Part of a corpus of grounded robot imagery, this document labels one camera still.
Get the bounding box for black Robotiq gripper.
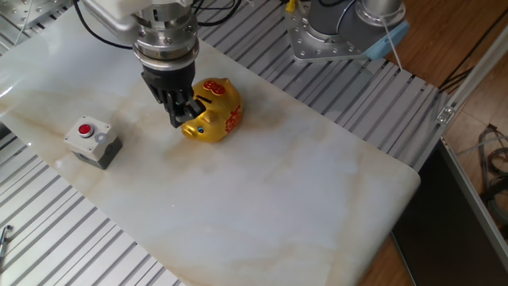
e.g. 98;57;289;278
141;61;206;129

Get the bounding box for gold piggy bank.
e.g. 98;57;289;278
180;77;244;144

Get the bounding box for white red push-button box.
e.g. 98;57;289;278
63;114;123;171

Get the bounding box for white marble board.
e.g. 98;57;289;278
0;7;421;286

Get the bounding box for perforated metal plate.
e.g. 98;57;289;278
0;0;72;29

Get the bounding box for white zip tie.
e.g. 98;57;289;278
380;17;402;72

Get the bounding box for small dark pen tool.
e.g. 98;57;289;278
0;224;13;259

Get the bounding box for black side panel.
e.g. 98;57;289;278
391;138;508;286

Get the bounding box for aluminium panel edge bar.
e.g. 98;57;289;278
440;137;508;255

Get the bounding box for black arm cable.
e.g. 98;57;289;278
190;0;243;28
72;0;134;51

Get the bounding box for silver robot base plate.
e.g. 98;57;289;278
284;0;376;64

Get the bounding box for thin white cable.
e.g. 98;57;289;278
11;0;33;44

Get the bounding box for silver corner bracket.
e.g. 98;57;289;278
436;105;456;125

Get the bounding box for black floor cables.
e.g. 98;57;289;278
438;7;508;91

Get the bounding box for aluminium frame bar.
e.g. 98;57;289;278
436;23;508;124

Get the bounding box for grey floor cable bundle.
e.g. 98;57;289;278
478;123;508;223

